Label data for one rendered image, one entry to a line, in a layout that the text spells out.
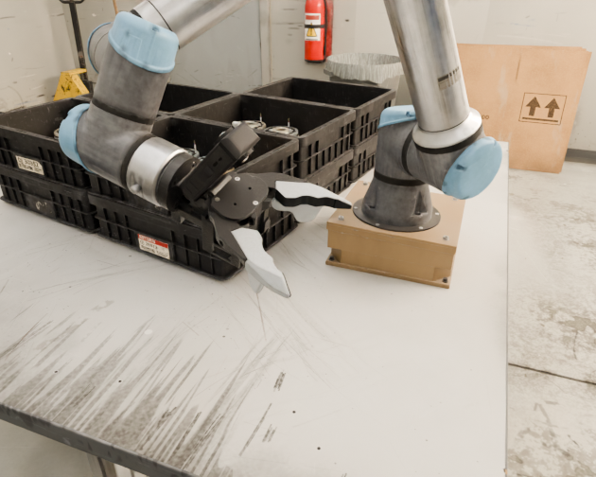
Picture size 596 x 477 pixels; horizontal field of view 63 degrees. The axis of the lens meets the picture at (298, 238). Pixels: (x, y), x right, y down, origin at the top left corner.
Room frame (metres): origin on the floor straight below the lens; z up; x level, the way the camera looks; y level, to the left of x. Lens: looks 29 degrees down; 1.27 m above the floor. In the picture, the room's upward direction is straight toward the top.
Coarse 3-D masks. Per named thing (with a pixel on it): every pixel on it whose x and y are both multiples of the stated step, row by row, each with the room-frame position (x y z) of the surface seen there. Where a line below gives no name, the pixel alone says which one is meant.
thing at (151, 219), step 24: (96, 216) 1.02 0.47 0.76; (120, 216) 0.98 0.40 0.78; (144, 216) 0.92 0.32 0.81; (288, 216) 1.04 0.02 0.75; (120, 240) 0.98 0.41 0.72; (168, 240) 0.90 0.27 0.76; (192, 240) 0.87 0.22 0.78; (264, 240) 0.95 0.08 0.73; (192, 264) 0.87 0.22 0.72; (216, 264) 0.84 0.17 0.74; (240, 264) 0.88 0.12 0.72
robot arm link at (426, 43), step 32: (384, 0) 0.77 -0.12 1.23; (416, 0) 0.74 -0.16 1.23; (416, 32) 0.75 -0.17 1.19; (448, 32) 0.76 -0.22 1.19; (416, 64) 0.77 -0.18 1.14; (448, 64) 0.76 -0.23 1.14; (416, 96) 0.79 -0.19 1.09; (448, 96) 0.77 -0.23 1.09; (416, 128) 0.83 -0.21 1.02; (448, 128) 0.78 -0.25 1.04; (480, 128) 0.79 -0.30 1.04; (416, 160) 0.84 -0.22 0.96; (448, 160) 0.78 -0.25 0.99; (480, 160) 0.77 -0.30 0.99; (448, 192) 0.78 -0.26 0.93; (480, 192) 0.80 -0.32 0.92
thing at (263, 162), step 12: (156, 120) 1.22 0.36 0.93; (180, 120) 1.24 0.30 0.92; (192, 120) 1.22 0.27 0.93; (264, 132) 1.12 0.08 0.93; (288, 144) 1.03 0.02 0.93; (264, 156) 0.95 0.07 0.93; (276, 156) 0.98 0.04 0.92; (240, 168) 0.88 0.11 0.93; (252, 168) 0.91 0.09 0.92; (264, 168) 0.94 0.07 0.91
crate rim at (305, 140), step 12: (240, 96) 1.51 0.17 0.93; (252, 96) 1.49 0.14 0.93; (192, 108) 1.34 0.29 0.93; (324, 108) 1.36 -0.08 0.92; (336, 108) 1.35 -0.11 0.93; (204, 120) 1.22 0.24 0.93; (336, 120) 1.22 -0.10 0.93; (348, 120) 1.28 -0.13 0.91; (276, 132) 1.12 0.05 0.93; (312, 132) 1.12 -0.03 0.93; (324, 132) 1.17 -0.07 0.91; (300, 144) 1.08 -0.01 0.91
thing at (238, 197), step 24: (168, 168) 0.52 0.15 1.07; (192, 168) 0.55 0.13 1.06; (168, 192) 0.51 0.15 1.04; (216, 192) 0.50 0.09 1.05; (240, 192) 0.50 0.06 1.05; (264, 192) 0.51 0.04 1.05; (192, 216) 0.52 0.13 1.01; (240, 216) 0.47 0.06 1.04; (264, 216) 0.51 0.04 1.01; (216, 240) 0.50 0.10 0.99
